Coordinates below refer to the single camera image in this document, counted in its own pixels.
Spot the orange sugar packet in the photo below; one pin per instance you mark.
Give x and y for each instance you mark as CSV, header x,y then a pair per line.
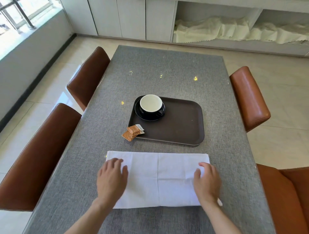
x,y
127,136
135,129

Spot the cream cloth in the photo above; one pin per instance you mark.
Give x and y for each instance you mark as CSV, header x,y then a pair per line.
x,y
280,33
210,30

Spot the white cloth napkin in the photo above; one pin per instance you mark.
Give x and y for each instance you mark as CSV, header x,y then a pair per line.
x,y
159,178

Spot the person's left thumb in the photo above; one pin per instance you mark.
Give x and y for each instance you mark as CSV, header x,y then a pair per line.
x,y
125,174

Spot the white wall cabinet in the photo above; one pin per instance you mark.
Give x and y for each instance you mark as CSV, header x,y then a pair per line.
x,y
130,19

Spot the person's left forearm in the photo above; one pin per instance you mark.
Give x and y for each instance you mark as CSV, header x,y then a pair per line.
x,y
89,217

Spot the grey tablecloth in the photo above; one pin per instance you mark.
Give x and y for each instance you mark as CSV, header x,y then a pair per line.
x,y
169,72

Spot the person's right hand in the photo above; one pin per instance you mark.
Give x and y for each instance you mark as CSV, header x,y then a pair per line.
x,y
207,184

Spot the person's right forearm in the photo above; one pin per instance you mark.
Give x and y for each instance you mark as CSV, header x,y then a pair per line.
x,y
218,218

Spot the black saucer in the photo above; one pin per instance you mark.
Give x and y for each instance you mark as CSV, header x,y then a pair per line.
x,y
144,117

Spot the person's left hand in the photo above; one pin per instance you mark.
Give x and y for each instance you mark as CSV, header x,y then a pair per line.
x,y
109,180

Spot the brown leather chair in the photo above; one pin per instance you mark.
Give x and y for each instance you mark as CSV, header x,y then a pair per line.
x,y
249,98
89,74
36,159
287,200

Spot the person's right thumb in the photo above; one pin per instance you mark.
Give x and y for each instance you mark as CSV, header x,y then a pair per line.
x,y
197,175

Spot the dark brown serving tray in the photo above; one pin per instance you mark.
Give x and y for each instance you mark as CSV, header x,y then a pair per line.
x,y
178,123

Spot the window with metal railing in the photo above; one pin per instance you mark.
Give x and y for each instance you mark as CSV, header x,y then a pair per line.
x,y
14,16

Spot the black cup with white inside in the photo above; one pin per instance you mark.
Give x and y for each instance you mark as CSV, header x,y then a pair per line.
x,y
151,103

